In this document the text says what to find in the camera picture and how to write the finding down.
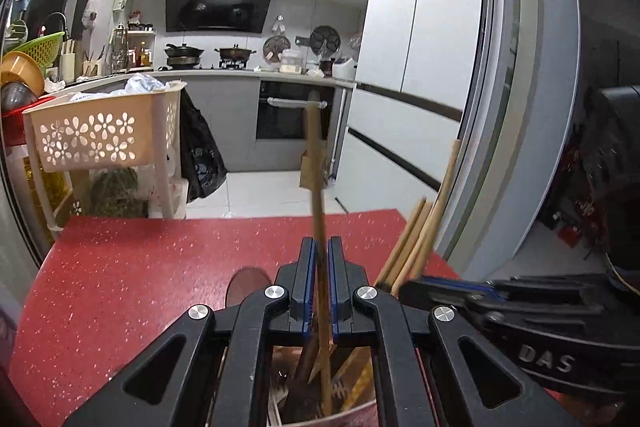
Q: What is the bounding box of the beige plastic utensil holder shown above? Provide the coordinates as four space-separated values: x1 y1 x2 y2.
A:
267 345 379 427

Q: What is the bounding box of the black wok on stove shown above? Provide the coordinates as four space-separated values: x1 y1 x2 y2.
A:
216 44 256 62

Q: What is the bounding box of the red plastic basket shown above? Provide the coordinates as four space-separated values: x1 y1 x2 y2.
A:
2 95 54 147

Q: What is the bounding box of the white rice cooker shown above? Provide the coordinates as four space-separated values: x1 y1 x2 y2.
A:
332 57 357 81

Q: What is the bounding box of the black pan on stove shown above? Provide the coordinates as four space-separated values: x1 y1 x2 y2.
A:
164 43 204 67

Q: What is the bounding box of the black plastic bag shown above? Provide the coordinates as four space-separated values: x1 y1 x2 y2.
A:
180 89 228 202

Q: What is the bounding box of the round black patterned trivet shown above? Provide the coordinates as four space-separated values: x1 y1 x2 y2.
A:
309 25 341 56

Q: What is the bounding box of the black range hood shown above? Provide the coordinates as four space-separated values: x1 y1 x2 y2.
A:
165 0 271 34

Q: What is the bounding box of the beige flower-pattern storage cart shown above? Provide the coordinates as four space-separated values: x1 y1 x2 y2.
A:
23 80 188 235

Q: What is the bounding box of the green plastic colander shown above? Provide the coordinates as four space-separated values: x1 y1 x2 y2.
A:
15 31 65 69

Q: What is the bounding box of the steel spoon dark handle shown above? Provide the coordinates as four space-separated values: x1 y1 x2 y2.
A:
281 333 320 424

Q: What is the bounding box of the white refrigerator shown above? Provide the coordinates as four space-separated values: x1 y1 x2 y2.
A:
333 0 484 216

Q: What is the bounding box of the long bamboo chopstick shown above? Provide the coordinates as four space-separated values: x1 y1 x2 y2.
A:
410 140 461 279

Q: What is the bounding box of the cardboard box on floor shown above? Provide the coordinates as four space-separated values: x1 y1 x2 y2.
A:
299 148 330 190

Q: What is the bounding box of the black built-in oven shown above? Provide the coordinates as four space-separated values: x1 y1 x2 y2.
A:
256 80 335 140

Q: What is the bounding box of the steel bowl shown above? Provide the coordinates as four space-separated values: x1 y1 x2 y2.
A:
1 81 38 113

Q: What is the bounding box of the orange plastic basin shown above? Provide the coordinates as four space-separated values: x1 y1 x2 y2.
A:
1 51 44 96

